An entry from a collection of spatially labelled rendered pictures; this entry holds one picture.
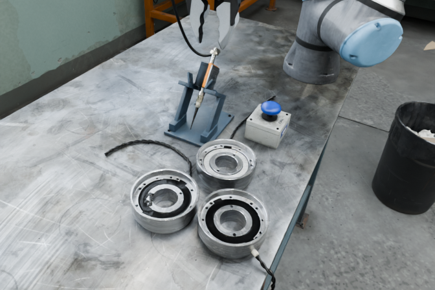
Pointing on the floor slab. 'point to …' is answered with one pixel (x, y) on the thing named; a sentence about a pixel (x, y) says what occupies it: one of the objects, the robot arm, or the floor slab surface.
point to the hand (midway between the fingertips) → (209, 41)
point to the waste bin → (408, 161)
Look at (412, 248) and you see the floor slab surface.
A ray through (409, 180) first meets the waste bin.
